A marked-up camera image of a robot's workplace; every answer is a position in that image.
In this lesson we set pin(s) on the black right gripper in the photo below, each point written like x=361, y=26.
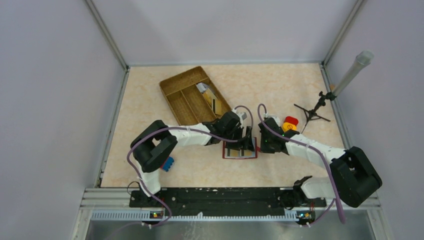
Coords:
x=263, y=148

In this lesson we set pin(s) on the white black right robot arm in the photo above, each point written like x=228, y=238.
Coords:
x=351, y=178

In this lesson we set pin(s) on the yellow red emergency stop button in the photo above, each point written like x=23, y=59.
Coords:
x=290, y=123

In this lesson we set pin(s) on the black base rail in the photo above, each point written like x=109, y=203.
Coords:
x=226, y=201

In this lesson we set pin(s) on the brown woven divided tray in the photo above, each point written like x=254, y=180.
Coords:
x=187, y=103

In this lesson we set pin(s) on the gold cards in tray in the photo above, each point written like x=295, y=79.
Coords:
x=213, y=101

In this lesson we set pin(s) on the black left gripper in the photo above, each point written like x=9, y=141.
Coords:
x=246, y=144

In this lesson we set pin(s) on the red leather card holder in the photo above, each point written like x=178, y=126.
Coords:
x=225, y=146

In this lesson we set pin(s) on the grey credit cards stack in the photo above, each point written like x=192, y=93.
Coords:
x=202, y=87

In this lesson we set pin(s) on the gold credit card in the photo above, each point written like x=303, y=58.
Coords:
x=240, y=154

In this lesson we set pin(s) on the yellow red blue toy block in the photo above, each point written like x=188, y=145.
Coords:
x=166, y=166

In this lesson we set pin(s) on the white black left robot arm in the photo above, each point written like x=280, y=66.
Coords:
x=155, y=144

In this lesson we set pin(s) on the black mini tripod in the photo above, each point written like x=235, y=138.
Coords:
x=311, y=114

